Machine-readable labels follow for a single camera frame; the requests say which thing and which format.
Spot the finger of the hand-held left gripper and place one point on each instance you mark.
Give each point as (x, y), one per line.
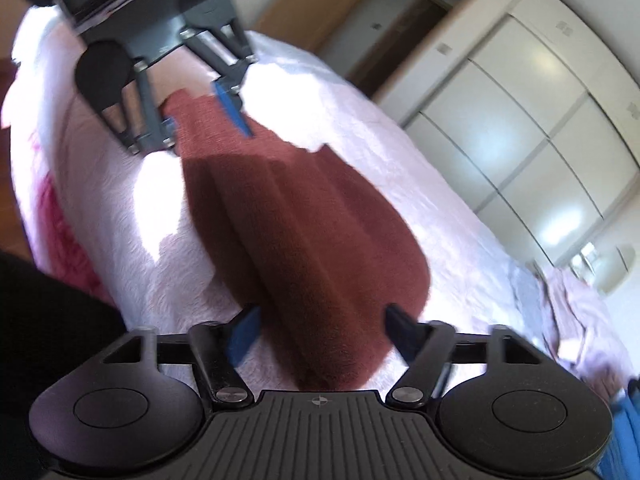
(232, 110)
(150, 125)

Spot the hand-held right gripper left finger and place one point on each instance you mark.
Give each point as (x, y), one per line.
(245, 335)

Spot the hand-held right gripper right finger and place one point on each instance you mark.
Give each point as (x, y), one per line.
(400, 335)

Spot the maroon knit sweater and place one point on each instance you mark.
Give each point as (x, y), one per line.
(310, 240)

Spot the pile of pink clothes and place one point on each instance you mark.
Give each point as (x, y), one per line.
(585, 320)

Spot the light wooden door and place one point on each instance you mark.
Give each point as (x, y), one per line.
(305, 5)

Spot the magenta bed sheet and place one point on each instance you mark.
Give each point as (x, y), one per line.
(60, 230)

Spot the dark wooden door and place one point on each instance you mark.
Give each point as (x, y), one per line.
(400, 45)

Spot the blue cloth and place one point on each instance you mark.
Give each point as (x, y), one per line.
(625, 425)

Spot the white wardrobe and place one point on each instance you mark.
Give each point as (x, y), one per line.
(540, 135)

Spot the white wall switch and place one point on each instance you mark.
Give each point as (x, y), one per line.
(442, 49)

